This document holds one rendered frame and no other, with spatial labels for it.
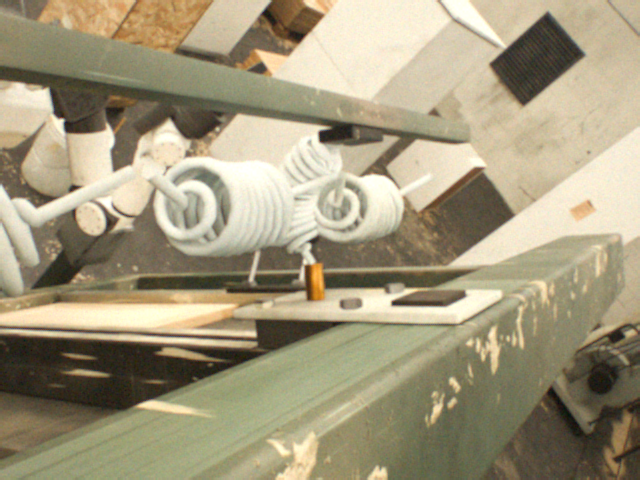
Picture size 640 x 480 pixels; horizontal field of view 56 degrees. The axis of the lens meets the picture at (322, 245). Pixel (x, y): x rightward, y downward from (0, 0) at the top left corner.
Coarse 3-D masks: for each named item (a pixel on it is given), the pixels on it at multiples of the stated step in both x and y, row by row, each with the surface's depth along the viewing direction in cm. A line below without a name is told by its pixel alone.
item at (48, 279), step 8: (64, 256) 178; (56, 264) 181; (64, 264) 179; (48, 272) 183; (56, 272) 181; (64, 272) 179; (72, 272) 182; (40, 280) 186; (48, 280) 184; (56, 280) 181; (64, 280) 183; (32, 288) 188
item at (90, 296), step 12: (408, 288) 102; (420, 288) 101; (72, 300) 144; (84, 300) 142; (96, 300) 139; (108, 300) 137; (120, 300) 135; (132, 300) 133; (144, 300) 131; (156, 300) 129; (168, 300) 127; (180, 300) 125; (192, 300) 123; (204, 300) 121; (216, 300) 119; (228, 300) 118; (240, 300) 116; (252, 300) 115
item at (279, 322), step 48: (336, 144) 46; (288, 240) 52; (384, 288) 51; (0, 336) 71; (48, 336) 66; (96, 336) 63; (144, 336) 60; (192, 336) 60; (240, 336) 57; (288, 336) 49; (0, 384) 72; (48, 384) 67; (96, 384) 62; (144, 384) 58
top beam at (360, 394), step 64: (576, 256) 74; (512, 320) 46; (576, 320) 67; (192, 384) 30; (256, 384) 29; (320, 384) 28; (384, 384) 28; (448, 384) 34; (512, 384) 45; (64, 448) 23; (128, 448) 22; (192, 448) 22; (256, 448) 21; (320, 448) 23; (384, 448) 27; (448, 448) 34
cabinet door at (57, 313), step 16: (64, 304) 142; (80, 304) 139; (96, 304) 136; (112, 304) 134; (128, 304) 131; (144, 304) 129; (160, 304) 126; (176, 304) 124; (192, 304) 122; (208, 304) 120; (224, 304) 118; (0, 320) 125; (16, 320) 123; (32, 320) 121; (48, 320) 119; (64, 320) 117; (80, 320) 115; (96, 320) 113; (112, 320) 112; (128, 320) 110; (144, 320) 108; (160, 320) 105; (176, 320) 103; (192, 320) 105; (208, 320) 109
